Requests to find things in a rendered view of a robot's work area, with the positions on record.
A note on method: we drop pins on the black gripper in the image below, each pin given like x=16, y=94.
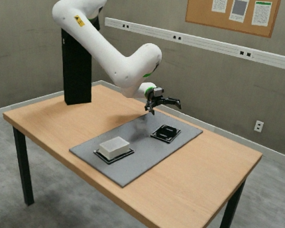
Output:
x=160, y=100

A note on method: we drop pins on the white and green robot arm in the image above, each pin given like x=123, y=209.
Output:
x=129, y=73

